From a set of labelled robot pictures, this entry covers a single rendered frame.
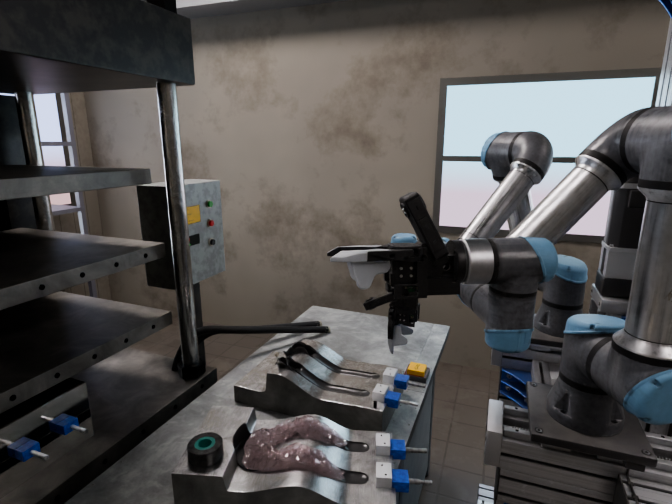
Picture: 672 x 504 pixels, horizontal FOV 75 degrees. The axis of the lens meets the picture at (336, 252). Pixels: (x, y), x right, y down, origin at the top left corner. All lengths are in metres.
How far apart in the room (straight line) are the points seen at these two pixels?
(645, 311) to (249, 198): 3.16
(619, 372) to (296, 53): 3.03
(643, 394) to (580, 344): 0.17
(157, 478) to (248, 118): 2.85
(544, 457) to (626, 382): 0.30
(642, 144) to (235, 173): 3.20
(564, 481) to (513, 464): 0.11
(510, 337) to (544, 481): 0.48
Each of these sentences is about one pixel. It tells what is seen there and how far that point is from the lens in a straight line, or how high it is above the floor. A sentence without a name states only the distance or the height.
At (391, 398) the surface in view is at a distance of 1.34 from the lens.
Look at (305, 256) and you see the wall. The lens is 3.54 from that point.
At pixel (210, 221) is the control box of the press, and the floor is 1.31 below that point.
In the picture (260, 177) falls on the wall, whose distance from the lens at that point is 3.62.
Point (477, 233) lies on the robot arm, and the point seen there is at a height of 1.39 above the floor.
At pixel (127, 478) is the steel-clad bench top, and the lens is 1.35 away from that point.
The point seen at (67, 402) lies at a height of 0.93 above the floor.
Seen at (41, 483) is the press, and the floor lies 0.79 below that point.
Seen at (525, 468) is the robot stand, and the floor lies 0.92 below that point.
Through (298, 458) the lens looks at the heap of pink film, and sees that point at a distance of 1.12.
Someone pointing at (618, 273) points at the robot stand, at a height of 1.31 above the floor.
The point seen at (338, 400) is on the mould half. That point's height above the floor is 0.89.
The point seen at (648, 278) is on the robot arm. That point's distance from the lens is 0.90.
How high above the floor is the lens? 1.62
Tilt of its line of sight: 14 degrees down
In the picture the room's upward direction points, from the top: straight up
